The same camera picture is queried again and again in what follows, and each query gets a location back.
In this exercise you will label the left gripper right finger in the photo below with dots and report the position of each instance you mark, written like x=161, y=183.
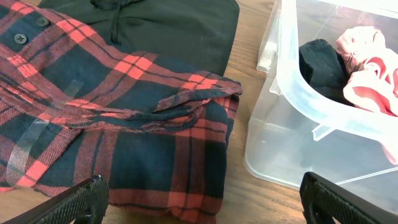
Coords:
x=327, y=203

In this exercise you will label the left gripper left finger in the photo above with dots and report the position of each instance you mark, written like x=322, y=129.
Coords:
x=84, y=203

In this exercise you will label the dark navy garment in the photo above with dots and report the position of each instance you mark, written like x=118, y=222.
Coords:
x=324, y=70

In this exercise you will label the coral pink garment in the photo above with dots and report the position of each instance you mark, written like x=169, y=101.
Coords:
x=372, y=69

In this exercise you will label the clear plastic storage bin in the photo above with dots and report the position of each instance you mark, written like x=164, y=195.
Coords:
x=294, y=129

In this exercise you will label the red plaid flannel shirt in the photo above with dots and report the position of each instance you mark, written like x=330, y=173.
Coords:
x=73, y=106

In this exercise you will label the black folded hoodie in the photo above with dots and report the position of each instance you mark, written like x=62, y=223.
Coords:
x=198, y=32

